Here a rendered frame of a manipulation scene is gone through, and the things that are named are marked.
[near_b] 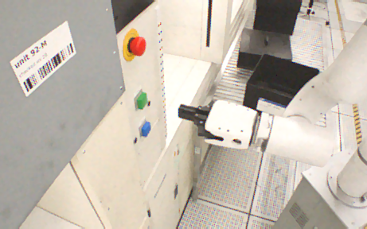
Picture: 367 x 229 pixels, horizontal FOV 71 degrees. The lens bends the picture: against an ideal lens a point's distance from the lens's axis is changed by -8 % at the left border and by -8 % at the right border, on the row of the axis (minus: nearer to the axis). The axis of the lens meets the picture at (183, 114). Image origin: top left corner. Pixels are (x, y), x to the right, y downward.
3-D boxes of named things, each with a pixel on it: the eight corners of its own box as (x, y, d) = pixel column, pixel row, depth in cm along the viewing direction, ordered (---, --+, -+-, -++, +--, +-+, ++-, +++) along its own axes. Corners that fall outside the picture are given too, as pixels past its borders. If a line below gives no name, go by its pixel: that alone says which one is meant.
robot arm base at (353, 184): (384, 194, 94) (412, 165, 81) (352, 216, 89) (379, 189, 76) (349, 158, 107) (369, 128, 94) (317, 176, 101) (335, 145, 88)
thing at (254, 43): (289, 75, 147) (295, 55, 138) (236, 67, 152) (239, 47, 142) (286, 48, 167) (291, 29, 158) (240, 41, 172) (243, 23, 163)
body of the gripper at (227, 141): (251, 159, 58) (201, 145, 61) (259, 126, 65) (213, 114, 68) (258, 136, 53) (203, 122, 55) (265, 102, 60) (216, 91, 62)
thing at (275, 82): (240, 112, 126) (245, 83, 114) (257, 80, 143) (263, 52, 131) (298, 133, 116) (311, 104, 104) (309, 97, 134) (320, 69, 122)
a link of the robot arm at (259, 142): (260, 161, 58) (247, 157, 59) (267, 132, 64) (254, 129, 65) (269, 136, 52) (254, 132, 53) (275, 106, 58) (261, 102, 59)
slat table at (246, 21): (283, 229, 161) (333, 155, 108) (192, 201, 176) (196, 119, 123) (298, 98, 248) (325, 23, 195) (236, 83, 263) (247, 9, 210)
